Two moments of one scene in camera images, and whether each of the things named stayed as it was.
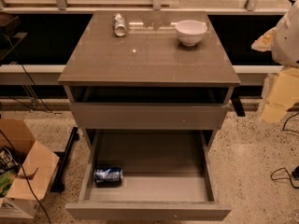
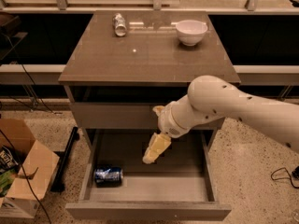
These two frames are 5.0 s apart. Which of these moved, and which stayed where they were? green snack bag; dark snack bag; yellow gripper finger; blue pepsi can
Moved: yellow gripper finger
Stayed: blue pepsi can; dark snack bag; green snack bag
